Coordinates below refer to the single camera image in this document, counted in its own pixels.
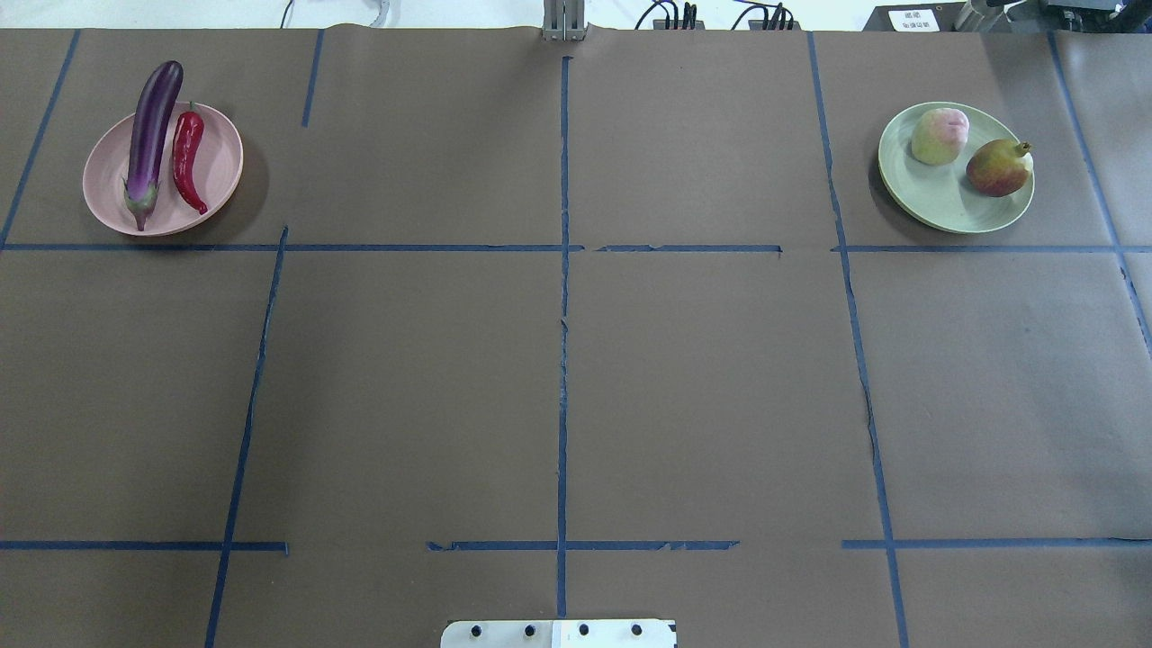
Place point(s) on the green plate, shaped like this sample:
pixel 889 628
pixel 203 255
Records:
pixel 941 196

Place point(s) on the aluminium frame post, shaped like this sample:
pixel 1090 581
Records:
pixel 564 20

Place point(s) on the white label card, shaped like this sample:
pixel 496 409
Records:
pixel 916 19

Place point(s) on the brown paper table cover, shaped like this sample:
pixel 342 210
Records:
pixel 494 328

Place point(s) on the white pedestal column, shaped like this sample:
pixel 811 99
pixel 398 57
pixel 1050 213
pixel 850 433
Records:
pixel 604 632

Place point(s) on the pink green peach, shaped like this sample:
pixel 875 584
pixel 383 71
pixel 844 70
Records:
pixel 940 136

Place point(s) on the red yellow pomegranate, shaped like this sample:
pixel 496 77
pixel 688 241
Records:
pixel 1000 167

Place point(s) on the red chili pepper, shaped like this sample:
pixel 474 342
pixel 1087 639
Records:
pixel 189 131

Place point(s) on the pink plate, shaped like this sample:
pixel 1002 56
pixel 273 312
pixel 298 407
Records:
pixel 217 168

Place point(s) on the purple eggplant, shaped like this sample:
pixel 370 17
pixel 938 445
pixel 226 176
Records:
pixel 148 138

